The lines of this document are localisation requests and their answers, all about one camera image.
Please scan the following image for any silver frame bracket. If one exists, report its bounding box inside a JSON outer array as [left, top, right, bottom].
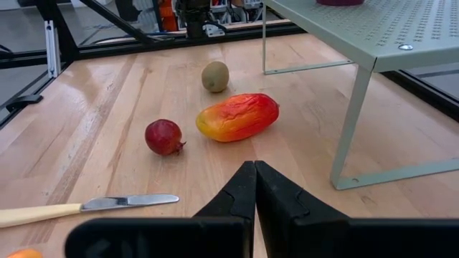
[[43, 19, 62, 78]]

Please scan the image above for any cream handled table knife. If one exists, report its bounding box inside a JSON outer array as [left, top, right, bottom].
[[0, 193, 181, 229]]

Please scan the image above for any black frame clamp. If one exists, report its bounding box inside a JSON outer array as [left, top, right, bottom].
[[5, 93, 44, 113]]

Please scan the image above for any green perforated metal shelf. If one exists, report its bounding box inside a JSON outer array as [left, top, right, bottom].
[[261, 0, 459, 191]]

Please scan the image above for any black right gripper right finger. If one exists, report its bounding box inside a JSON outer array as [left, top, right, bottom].
[[255, 160, 459, 258]]

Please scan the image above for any dark red pomegranate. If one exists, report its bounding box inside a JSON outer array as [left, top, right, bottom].
[[144, 118, 186, 157]]

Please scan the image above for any storage bin rack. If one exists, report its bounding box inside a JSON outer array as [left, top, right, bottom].
[[157, 0, 266, 33]]

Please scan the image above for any black aluminium table frame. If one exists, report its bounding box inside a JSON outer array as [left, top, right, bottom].
[[0, 0, 459, 130]]

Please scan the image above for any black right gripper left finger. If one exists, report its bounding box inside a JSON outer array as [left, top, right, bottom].
[[64, 160, 257, 258]]

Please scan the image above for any purple plastic colander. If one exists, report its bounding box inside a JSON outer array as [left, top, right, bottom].
[[315, 0, 366, 7]]

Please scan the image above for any brown kiwi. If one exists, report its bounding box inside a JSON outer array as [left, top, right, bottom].
[[200, 60, 230, 94]]

